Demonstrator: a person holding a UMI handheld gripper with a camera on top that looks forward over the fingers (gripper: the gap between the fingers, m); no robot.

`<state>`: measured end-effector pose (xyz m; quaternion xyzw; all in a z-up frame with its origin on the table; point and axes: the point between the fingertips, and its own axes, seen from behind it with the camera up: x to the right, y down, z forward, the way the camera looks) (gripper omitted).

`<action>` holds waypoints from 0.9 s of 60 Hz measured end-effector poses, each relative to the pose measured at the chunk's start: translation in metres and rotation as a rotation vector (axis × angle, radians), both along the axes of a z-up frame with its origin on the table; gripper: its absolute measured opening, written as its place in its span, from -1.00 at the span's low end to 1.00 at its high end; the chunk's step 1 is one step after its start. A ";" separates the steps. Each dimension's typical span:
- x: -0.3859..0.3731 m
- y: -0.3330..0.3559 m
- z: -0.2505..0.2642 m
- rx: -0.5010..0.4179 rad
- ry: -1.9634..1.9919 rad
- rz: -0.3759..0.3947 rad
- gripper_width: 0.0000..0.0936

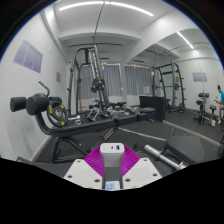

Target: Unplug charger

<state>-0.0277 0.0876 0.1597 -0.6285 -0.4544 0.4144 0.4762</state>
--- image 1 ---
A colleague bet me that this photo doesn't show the small purple wall poster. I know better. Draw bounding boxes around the small purple wall poster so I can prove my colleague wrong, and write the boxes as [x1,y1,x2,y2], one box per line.
[192,71,209,83]

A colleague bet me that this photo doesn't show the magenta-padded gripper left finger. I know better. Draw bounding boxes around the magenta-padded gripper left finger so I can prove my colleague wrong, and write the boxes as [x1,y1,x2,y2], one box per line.
[63,146,105,190]

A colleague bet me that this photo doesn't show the long ceiling strip light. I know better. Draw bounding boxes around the long ceiling strip light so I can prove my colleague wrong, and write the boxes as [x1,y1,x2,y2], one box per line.
[57,0,155,18]

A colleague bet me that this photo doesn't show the person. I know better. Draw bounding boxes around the person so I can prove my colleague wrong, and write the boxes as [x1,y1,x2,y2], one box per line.
[214,84,224,125]

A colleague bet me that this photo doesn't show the black squat rack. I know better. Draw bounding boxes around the black squat rack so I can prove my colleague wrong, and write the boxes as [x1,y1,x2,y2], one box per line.
[152,61,186,115]

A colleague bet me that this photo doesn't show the small black padded seat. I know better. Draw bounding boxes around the small black padded seat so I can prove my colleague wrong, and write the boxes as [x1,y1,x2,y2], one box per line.
[165,134,206,166]

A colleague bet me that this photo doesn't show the black box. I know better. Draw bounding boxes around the black box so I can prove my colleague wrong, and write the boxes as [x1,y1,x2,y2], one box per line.
[138,95,167,123]

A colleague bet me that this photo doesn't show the short ceiling strip light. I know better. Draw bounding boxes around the short ceiling strip light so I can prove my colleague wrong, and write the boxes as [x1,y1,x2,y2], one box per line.
[175,30,195,51]

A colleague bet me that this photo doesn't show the large black padded bench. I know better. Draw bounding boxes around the large black padded bench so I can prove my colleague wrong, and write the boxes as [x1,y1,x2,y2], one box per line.
[16,155,80,179]

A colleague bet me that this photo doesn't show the dumbbells group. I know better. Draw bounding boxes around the dumbbells group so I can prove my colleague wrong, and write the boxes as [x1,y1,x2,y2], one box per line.
[87,101,141,118]

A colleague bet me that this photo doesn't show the black adjustable bench with rollers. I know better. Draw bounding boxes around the black adjustable bench with rollers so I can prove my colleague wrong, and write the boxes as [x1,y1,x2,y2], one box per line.
[9,92,158,165]

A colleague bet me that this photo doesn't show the small white charger block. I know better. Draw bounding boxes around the small white charger block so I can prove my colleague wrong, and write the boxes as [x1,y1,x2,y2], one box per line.
[99,142,126,184]

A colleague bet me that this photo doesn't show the black roller exercise machine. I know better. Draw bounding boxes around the black roller exercise machine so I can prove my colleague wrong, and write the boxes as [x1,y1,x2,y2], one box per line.
[194,91,218,126]

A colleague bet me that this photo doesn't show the small black yellow weight plate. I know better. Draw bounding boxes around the small black yellow weight plate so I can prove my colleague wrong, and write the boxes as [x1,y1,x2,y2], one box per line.
[90,76,106,94]

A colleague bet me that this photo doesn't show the wide grey curtain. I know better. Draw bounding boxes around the wide grey curtain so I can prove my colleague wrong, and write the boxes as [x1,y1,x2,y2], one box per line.
[79,62,123,100]

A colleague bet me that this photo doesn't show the black multi-gym rack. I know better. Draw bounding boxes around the black multi-gym rack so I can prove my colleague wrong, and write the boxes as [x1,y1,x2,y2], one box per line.
[66,42,125,118]

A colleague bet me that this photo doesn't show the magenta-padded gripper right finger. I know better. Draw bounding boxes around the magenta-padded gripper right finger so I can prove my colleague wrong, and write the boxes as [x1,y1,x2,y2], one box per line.
[120,147,164,190]

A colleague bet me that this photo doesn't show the large purple wall poster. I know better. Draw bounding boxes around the large purple wall poster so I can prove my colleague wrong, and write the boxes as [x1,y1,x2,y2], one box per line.
[13,37,45,75]

